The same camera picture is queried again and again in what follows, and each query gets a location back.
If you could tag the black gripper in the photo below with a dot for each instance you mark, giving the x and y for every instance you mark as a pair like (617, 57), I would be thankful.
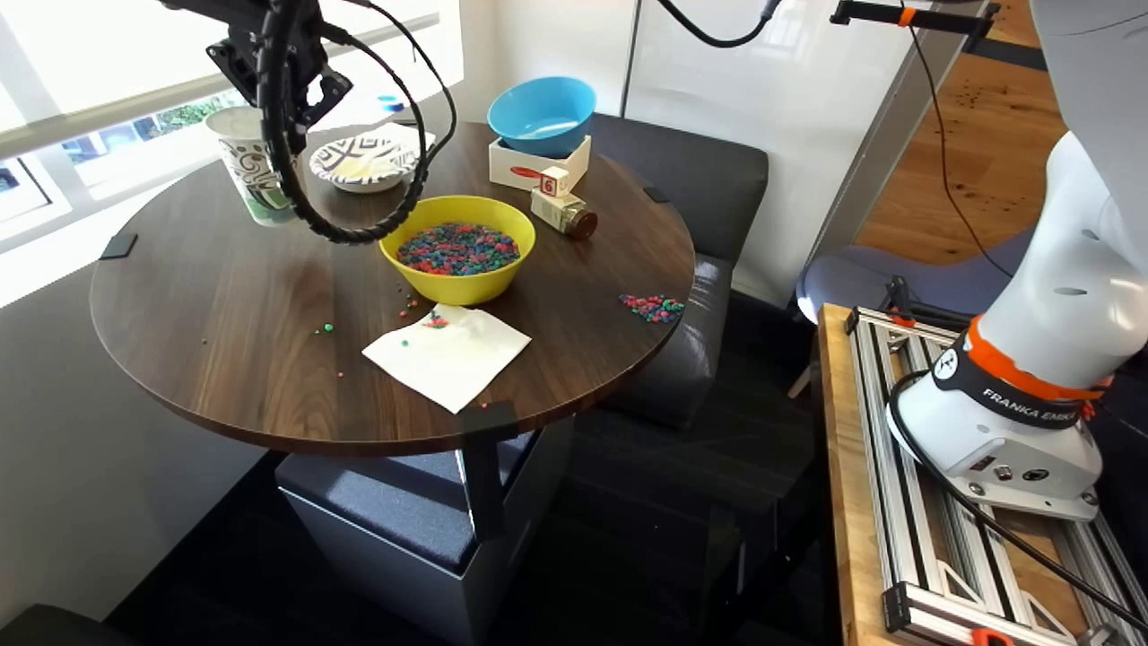
(245, 30)

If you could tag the patterned styrofoam cup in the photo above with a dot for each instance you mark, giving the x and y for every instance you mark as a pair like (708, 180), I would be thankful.
(250, 180)

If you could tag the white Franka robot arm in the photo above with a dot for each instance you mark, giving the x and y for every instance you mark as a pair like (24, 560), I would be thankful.
(1076, 298)

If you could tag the white black patterned bowl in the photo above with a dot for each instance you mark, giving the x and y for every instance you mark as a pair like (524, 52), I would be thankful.
(360, 164)

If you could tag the colourful gravel heap in bowl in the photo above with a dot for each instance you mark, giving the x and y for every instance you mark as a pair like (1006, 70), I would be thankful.
(456, 248)

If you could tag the blue plastic bowl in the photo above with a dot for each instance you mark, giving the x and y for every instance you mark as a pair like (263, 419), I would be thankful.
(541, 113)

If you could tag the yellow plastic bowl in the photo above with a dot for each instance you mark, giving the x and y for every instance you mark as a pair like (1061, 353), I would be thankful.
(461, 290)

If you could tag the small black flat device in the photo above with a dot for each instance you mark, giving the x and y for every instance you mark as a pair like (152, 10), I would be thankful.
(120, 247)

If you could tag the white wooden box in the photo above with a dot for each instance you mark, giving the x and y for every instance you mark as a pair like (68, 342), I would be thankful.
(511, 164)

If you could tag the small wooden toy truck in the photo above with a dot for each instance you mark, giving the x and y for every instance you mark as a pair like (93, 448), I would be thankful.
(559, 208)

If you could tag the square white napkin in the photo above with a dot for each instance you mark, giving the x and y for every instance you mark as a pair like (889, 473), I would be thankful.
(449, 357)

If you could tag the black leather sofa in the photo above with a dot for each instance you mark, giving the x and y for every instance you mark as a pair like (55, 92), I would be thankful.
(693, 191)

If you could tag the spilled colourful gravel patch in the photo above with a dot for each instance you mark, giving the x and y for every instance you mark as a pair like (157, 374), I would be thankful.
(652, 305)

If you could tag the black table leg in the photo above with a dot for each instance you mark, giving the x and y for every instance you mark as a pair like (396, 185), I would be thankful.
(483, 486)

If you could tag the grey metal stand pole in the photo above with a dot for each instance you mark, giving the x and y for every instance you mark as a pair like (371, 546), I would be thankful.
(890, 156)

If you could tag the grey round seat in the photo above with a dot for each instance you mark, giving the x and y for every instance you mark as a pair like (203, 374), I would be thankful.
(884, 280)

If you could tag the wooden base board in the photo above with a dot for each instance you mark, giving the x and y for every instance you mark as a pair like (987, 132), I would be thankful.
(844, 478)

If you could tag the white window frame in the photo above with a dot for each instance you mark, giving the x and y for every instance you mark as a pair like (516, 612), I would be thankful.
(120, 113)

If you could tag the aluminium profile robot frame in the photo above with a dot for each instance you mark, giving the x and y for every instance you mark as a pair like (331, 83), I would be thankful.
(954, 577)

